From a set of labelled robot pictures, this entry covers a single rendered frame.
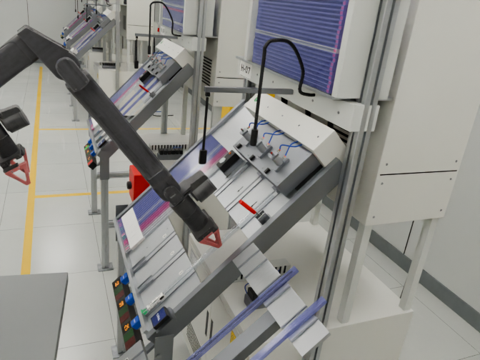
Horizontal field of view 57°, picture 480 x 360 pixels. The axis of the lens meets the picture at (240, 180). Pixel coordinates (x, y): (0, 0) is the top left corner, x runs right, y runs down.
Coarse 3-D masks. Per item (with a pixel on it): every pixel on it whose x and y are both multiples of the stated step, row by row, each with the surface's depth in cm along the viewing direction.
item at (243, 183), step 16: (240, 112) 174; (224, 128) 173; (240, 128) 166; (224, 144) 165; (224, 176) 150; (240, 176) 144; (256, 176) 139; (224, 192) 144; (240, 192) 139; (256, 192) 134; (272, 192) 128; (224, 208) 138; (240, 208) 133; (272, 208) 124; (256, 224) 124
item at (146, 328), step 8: (120, 232) 166; (120, 240) 161; (128, 256) 153; (128, 264) 147; (128, 272) 144; (136, 288) 137; (136, 296) 132; (136, 304) 130; (144, 320) 124; (144, 328) 120
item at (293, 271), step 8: (288, 272) 98; (296, 272) 98; (280, 280) 97; (288, 280) 97; (272, 288) 97; (264, 296) 97; (256, 304) 96; (240, 312) 97; (248, 312) 96; (232, 320) 97; (240, 320) 96; (224, 328) 96; (232, 328) 96; (216, 336) 96; (208, 344) 96; (200, 352) 95
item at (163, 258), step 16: (144, 240) 155; (160, 240) 149; (176, 240) 143; (144, 256) 147; (160, 256) 142; (176, 256) 137; (144, 272) 142; (160, 272) 137; (176, 272) 132; (192, 272) 127; (144, 288) 136; (160, 288) 132; (176, 288) 126; (192, 288) 123; (144, 304) 131; (160, 304) 126; (176, 304) 122
